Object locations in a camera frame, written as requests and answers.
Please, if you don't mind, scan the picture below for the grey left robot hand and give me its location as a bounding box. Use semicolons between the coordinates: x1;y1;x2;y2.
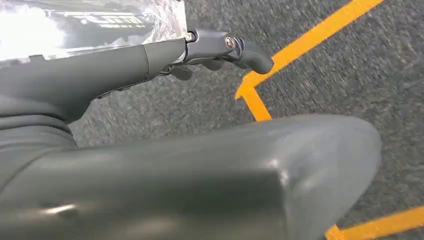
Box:
0;0;383;240

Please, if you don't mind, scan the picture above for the yellow tape square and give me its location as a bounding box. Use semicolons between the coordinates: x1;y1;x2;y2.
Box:
234;0;424;240

